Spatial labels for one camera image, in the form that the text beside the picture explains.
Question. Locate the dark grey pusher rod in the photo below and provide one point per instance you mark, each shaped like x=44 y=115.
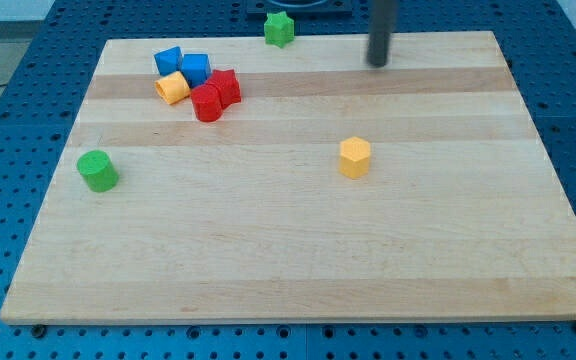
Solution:
x=382 y=23

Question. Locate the yellow hexagon block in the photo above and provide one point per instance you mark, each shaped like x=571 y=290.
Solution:
x=354 y=157

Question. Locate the wooden board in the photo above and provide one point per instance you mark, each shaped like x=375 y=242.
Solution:
x=247 y=219

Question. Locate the green star block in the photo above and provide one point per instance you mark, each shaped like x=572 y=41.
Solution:
x=278 y=29

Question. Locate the red star block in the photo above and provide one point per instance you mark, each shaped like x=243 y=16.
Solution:
x=227 y=85

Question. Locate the blue pentagon block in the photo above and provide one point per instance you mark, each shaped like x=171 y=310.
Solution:
x=196 y=69

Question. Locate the red cylinder block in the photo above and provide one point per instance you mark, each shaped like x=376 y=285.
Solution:
x=206 y=103

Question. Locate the blue cube block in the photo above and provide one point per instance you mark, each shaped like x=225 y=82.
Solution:
x=168 y=61

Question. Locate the yellow heart block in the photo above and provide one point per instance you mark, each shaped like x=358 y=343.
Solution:
x=173 y=88

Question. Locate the green cylinder block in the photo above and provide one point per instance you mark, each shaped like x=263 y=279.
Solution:
x=97 y=171

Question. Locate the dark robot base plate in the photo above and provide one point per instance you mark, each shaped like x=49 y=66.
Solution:
x=298 y=7

